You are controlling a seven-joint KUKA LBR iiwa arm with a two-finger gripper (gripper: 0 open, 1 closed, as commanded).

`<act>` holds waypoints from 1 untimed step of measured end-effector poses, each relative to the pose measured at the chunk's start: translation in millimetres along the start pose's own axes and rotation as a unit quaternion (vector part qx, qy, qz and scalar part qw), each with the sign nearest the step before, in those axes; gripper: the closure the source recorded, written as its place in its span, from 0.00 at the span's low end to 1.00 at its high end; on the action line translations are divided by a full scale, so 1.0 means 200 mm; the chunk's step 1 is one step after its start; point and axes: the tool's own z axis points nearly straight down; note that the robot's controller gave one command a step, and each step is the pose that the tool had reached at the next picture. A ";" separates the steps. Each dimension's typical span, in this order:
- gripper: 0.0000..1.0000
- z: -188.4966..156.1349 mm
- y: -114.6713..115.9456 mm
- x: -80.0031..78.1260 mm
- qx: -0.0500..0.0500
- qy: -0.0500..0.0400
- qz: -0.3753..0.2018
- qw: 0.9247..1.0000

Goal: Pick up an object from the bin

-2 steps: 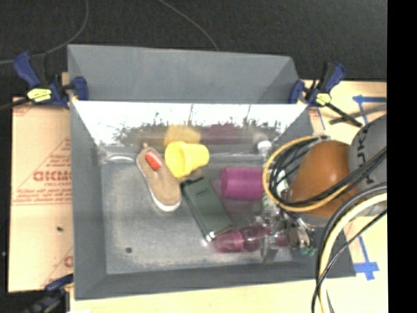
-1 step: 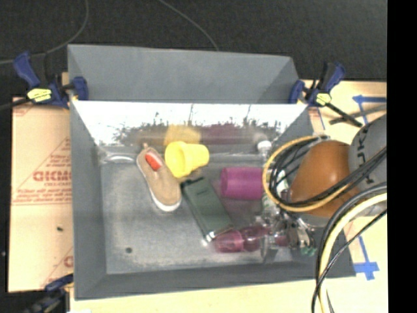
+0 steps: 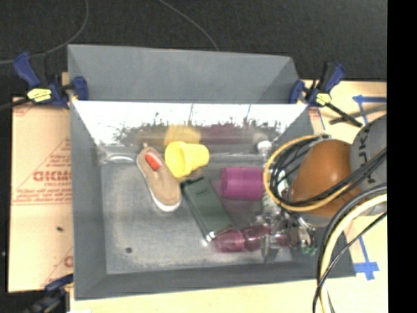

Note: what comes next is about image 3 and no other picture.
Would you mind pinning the grey metal bin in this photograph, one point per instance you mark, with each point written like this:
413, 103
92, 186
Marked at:
146, 233

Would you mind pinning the purple plastic toy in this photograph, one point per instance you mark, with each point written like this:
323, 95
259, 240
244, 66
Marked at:
234, 240

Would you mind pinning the purple plastic cup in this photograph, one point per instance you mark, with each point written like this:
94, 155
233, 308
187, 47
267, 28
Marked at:
242, 183

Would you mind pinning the tan toy shoe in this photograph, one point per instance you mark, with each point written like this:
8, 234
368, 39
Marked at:
163, 187

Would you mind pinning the clear plastic bottle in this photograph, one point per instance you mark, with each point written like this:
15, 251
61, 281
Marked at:
264, 147

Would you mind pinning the dark green flat block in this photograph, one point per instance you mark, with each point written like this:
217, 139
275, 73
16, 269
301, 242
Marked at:
207, 205

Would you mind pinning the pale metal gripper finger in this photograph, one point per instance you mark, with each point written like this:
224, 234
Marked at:
267, 248

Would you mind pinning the yellow plastic cup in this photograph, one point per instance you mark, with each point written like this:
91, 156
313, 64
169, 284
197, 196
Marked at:
182, 158

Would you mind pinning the brown cardboard board red print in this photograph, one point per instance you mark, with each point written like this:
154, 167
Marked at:
39, 161

